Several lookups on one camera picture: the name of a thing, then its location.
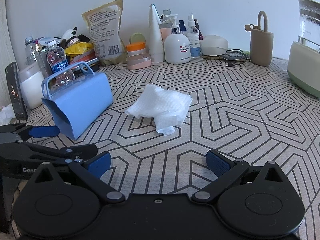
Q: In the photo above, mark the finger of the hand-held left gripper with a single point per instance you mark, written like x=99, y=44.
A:
x=62, y=152
x=45, y=131

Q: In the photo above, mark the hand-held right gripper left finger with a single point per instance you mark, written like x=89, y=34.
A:
x=100, y=163

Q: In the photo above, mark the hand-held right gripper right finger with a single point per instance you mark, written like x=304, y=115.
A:
x=217, y=163

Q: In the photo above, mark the blue plastic container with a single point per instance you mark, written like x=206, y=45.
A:
x=82, y=105

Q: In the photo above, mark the white paper towel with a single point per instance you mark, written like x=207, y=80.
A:
x=160, y=102

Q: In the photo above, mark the white round container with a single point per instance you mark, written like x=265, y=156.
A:
x=215, y=45

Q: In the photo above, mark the white printed plastic bag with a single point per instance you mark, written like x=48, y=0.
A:
x=6, y=115

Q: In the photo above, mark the white jar with translucent lid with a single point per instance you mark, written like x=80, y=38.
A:
x=30, y=90

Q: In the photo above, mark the black remote control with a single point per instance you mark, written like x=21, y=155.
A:
x=15, y=92

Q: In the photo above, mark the geometric patterned tablecloth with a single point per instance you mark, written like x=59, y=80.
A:
x=225, y=105

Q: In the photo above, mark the blue label water bottle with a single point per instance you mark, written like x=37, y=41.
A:
x=58, y=60

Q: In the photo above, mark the black flat box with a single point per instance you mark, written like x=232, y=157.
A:
x=92, y=68

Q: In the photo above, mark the clear plastic bottle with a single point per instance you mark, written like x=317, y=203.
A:
x=31, y=50

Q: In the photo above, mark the silver blue flat case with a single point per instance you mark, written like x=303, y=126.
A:
x=88, y=61

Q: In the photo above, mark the orange flat box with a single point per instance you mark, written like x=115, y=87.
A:
x=83, y=56

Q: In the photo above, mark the yellow snack bag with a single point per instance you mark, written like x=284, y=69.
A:
x=80, y=48

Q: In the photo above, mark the white blue packet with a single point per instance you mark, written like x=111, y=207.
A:
x=47, y=41

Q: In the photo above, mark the brown tape roll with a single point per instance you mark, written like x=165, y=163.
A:
x=73, y=41

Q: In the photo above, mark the panda plush toy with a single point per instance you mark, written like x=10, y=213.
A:
x=68, y=33

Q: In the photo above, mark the pink round case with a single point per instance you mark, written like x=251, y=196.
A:
x=138, y=61

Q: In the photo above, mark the grey calculator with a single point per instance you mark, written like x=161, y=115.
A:
x=233, y=55

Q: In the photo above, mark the large beige food pouch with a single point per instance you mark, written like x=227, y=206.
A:
x=105, y=30

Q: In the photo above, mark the orange lid jar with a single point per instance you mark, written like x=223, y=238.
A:
x=136, y=47

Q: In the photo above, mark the white pump bottle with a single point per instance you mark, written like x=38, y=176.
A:
x=177, y=47

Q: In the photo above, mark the clear spray bottle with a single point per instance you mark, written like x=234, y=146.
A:
x=193, y=37

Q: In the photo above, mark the dark red bottle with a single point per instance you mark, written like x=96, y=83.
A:
x=199, y=31

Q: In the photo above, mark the glass kettle with green base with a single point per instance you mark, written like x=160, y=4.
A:
x=302, y=60

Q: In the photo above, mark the pink bottle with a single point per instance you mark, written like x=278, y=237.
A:
x=165, y=33

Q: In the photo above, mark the large white tube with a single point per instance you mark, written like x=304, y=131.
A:
x=155, y=35

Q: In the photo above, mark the dark blue spray bottle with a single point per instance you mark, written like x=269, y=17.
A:
x=182, y=27

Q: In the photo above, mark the grey tube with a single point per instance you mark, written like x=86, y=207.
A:
x=167, y=13

